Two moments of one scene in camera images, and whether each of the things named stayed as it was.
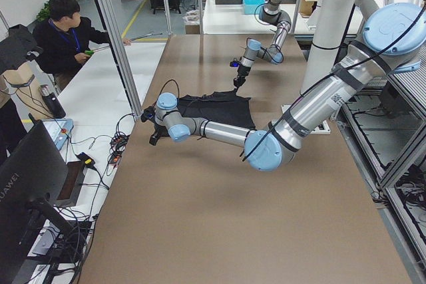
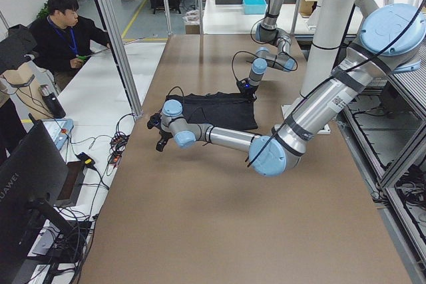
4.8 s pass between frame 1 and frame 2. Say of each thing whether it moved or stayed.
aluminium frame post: stayed
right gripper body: moved
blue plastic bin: stayed
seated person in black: stayed
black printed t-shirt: stayed
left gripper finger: moved
